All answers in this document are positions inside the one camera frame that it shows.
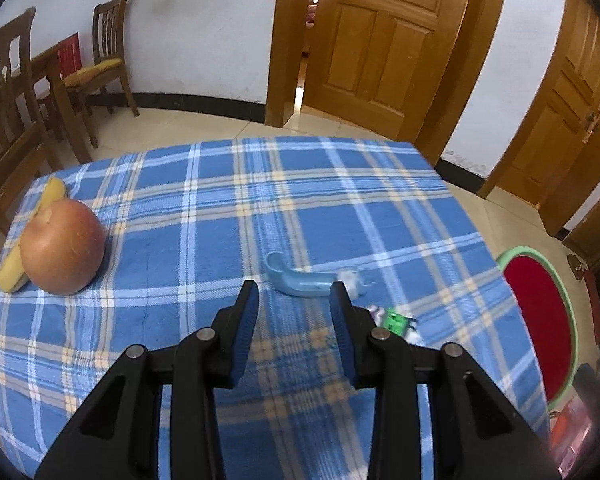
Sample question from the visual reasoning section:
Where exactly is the wooden chair with yellow cushion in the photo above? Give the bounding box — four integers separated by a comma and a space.
62, 0, 141, 119

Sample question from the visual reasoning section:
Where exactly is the red chair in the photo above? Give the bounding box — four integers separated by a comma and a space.
55, 32, 84, 79

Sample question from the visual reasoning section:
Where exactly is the light blue plastic piece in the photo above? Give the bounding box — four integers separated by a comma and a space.
265, 251, 369, 299

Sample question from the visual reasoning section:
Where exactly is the closed wooden door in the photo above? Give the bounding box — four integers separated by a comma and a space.
497, 0, 600, 202

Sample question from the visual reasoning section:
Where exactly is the wooden door frame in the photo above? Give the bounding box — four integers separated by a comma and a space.
475, 0, 600, 236
265, 0, 512, 162

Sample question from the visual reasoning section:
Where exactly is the blue plaid tablecloth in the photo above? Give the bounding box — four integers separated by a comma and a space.
0, 137, 554, 480

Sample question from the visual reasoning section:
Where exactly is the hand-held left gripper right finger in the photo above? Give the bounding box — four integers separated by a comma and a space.
329, 281, 561, 480

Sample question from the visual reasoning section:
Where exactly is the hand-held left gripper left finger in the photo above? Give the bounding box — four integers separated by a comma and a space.
35, 280, 260, 480

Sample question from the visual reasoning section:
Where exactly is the red basin with green rim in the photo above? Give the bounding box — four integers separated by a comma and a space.
495, 246, 580, 412

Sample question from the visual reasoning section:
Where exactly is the green white wrapper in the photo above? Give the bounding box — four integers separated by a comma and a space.
370, 305, 420, 342

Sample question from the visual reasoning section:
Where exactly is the open wooden door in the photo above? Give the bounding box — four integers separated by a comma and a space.
302, 0, 477, 129

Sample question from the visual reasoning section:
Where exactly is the wooden table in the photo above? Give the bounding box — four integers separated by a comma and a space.
30, 50, 99, 164

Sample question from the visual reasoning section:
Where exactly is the large dark wooden chair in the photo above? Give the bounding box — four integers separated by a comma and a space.
0, 7, 64, 261

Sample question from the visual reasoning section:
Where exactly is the red apple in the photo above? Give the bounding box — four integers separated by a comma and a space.
20, 199, 106, 296

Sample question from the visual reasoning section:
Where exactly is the yellow banana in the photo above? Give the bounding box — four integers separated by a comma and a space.
0, 177, 67, 294

